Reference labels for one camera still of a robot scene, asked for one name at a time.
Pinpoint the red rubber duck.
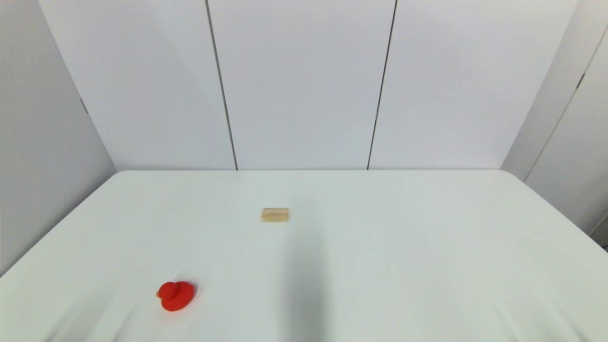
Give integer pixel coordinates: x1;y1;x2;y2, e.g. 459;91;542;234
156;281;197;312

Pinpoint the small wooden block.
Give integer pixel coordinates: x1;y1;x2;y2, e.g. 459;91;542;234
261;208;289;223

